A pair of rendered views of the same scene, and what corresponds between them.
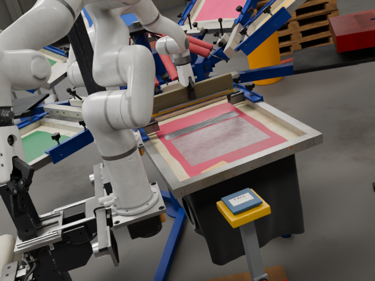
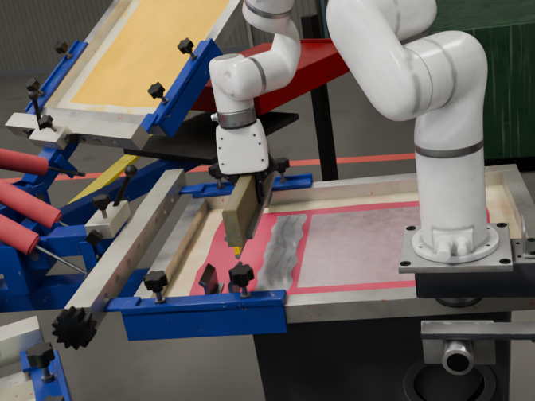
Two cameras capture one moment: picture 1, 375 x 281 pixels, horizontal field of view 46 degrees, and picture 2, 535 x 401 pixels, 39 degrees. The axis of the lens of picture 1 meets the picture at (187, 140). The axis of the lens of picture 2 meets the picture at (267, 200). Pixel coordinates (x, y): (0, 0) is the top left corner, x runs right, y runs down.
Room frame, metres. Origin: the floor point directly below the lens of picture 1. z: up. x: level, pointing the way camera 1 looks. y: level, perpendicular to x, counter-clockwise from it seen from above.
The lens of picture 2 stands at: (1.31, 1.24, 1.66)
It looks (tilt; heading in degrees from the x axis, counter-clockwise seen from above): 22 degrees down; 294
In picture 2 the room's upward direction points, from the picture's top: 9 degrees counter-clockwise
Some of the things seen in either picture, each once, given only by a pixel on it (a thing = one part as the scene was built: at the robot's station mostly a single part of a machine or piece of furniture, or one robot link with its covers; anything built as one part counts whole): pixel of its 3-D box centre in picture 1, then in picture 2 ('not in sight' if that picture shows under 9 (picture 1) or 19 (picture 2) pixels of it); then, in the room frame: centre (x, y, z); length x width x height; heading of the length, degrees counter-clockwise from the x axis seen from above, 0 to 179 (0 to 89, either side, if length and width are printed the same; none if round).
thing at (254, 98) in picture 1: (245, 96); (253, 195); (2.06, -0.33, 0.98); 0.30 x 0.05 x 0.07; 13
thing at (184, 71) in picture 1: (185, 72); (242, 143); (1.94, -0.07, 1.20); 0.10 x 0.08 x 0.11; 13
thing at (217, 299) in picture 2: (138, 134); (205, 313); (1.94, 0.21, 0.98); 0.30 x 0.05 x 0.07; 13
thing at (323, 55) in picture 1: (258, 72); (118, 189); (2.59, -0.52, 0.91); 1.34 x 0.41 x 0.08; 73
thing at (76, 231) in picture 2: not in sight; (89, 239); (2.31, 0.01, 1.02); 0.17 x 0.06 x 0.05; 13
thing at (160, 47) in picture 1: (172, 46); (237, 84); (1.92, -0.04, 1.33); 0.15 x 0.10 x 0.11; 147
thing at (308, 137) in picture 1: (211, 130); (344, 238); (1.77, -0.11, 0.97); 0.79 x 0.58 x 0.04; 13
